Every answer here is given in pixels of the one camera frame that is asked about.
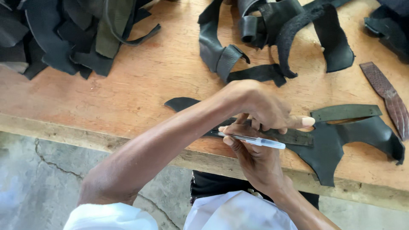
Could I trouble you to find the olive leather strap with holes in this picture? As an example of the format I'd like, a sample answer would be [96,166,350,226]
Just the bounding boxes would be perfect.
[310,104,383,123]

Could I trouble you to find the curved black suede strip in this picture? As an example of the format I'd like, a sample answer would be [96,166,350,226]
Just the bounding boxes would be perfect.
[276,4,327,79]

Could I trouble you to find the dark leather pattern strip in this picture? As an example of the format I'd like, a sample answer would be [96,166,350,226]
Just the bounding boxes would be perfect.
[204,118,314,147]

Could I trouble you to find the clear plastic pen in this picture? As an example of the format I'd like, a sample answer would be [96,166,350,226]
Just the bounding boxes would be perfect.
[217,132,286,150]

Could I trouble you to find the black leather scrap with rounded end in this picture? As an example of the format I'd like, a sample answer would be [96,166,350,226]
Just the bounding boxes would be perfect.
[313,3,355,73]

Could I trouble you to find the pile of black leather offcuts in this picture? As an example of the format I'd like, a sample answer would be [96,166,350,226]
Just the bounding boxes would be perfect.
[364,0,409,64]

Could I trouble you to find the person's black trousers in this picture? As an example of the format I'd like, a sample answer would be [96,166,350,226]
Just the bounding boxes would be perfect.
[190,170,320,210]

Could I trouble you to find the grey-black folded leather strip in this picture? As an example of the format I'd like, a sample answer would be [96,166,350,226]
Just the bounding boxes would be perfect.
[197,0,287,88]

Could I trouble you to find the person's white shirt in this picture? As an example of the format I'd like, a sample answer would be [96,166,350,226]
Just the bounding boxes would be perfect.
[63,190,298,230]

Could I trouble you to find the heap of dark leather scraps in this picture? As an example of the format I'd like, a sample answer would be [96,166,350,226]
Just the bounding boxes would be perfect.
[0,0,162,80]

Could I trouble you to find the person's right hand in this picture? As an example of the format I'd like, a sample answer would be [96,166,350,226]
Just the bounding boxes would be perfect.
[218,123,289,200]

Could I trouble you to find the brown textured leather strap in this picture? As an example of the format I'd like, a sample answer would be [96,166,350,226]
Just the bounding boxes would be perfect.
[359,62,409,141]

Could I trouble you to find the rolled black leather strip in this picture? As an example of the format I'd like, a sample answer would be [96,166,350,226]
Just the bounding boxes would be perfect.
[237,0,305,50]

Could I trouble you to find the person's left hand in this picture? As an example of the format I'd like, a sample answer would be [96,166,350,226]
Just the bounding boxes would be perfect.
[220,80,316,135]

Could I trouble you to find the large black leather cutout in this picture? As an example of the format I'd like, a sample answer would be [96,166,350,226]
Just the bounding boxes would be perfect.
[164,97,405,188]

